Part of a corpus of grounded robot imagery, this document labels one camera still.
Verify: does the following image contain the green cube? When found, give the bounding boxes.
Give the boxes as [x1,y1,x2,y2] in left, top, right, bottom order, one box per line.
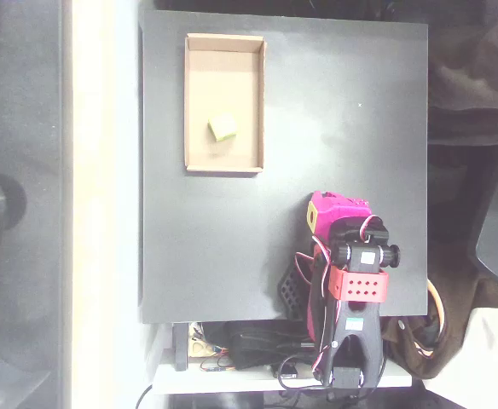
[207,112,238,142]

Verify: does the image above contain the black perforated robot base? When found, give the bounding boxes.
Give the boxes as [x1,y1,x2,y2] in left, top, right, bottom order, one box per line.
[275,262,312,325]

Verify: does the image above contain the cardboard box tray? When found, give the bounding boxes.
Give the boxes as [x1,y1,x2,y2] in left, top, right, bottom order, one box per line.
[183,32,267,174]

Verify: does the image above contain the small black connector box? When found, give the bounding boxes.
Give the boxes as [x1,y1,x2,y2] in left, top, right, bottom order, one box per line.
[272,361,300,380]

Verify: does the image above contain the beige controller board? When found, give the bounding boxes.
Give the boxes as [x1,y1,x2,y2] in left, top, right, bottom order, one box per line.
[188,323,216,358]

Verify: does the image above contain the white shelf board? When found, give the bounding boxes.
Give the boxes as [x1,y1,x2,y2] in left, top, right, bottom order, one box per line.
[152,360,413,395]

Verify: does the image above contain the brown blanket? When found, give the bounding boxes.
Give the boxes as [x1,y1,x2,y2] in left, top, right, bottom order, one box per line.
[427,2,498,112]

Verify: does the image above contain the white cloth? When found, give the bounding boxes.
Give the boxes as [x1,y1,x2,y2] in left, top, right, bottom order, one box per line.
[423,306,498,409]

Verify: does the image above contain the orange cable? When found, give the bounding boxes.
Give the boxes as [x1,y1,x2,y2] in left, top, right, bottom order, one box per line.
[426,279,446,357]

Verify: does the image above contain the black looped cable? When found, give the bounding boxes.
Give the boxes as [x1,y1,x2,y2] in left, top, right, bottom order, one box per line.
[276,353,331,391]

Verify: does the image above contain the thin red black wires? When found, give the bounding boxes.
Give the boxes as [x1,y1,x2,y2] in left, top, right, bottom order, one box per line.
[198,356,235,372]

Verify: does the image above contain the black power cable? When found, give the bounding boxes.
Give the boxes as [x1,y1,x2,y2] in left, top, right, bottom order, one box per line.
[135,383,154,409]

